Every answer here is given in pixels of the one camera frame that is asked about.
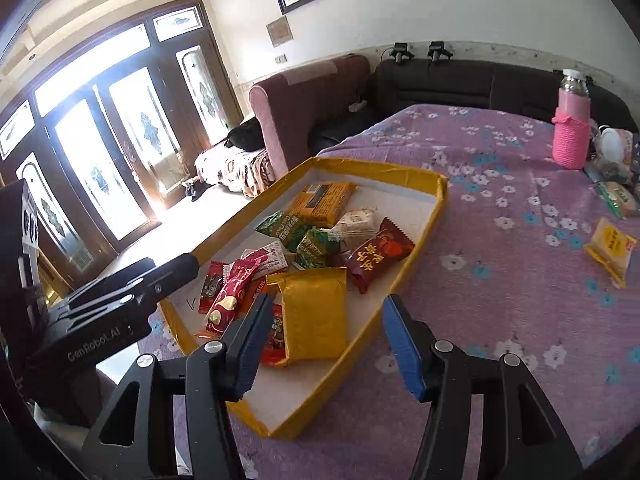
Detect patterned blanket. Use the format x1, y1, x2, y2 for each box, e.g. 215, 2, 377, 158
194, 147, 275, 197

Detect white and red sachet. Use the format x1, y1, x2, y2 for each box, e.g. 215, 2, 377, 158
240, 240, 290, 281

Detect maroon armchair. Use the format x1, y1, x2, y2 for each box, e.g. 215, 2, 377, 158
248, 55, 373, 198

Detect yellow-edged cardboard box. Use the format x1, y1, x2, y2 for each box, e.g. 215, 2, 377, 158
159, 156, 449, 441

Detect orange snack packet dark label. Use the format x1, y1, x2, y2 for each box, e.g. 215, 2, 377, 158
287, 181, 357, 228

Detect pink knit-sleeved bottle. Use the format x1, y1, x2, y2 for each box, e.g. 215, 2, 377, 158
551, 68, 593, 170

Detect red chip packet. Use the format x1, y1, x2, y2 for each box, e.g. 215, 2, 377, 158
204, 252, 273, 336

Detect glass panel doors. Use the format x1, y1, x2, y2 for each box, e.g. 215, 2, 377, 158
0, 0, 246, 281

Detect purple floral tablecloth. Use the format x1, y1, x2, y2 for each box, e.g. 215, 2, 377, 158
135, 103, 640, 480

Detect black shoes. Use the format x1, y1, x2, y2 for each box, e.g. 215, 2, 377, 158
182, 180, 211, 202

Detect round rice cracker packet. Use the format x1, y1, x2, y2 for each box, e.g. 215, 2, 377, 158
594, 180, 640, 220

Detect green pea snack packet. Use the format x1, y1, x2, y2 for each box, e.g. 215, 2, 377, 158
294, 227, 343, 271
256, 210, 313, 253

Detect white tape roll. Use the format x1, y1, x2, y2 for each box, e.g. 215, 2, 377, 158
597, 127, 633, 161

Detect black bag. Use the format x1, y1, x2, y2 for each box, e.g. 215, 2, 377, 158
224, 119, 265, 152

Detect beige cracker packet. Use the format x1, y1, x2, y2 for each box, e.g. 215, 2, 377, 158
330, 208, 378, 241

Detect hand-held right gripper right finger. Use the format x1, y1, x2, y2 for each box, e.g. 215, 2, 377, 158
382, 294, 585, 480

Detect dark red gold-print snack packet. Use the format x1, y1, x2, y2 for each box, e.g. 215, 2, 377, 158
345, 217, 416, 295

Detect small dark red snack packet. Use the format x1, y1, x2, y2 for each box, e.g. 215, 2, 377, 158
198, 260, 227, 315

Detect small clear yellow packet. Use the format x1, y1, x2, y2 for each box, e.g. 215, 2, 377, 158
583, 217, 638, 289

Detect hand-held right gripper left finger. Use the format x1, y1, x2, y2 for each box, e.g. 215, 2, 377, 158
82, 292, 275, 480

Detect black sofa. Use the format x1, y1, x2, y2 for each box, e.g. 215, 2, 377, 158
310, 57, 640, 156

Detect small framed wall picture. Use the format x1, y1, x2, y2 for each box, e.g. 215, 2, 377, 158
266, 16, 293, 48

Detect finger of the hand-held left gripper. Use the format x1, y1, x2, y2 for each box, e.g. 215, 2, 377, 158
65, 256, 157, 306
127, 252, 202, 313

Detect plain yellow snack packet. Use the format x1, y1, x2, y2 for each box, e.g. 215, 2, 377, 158
265, 267, 349, 367

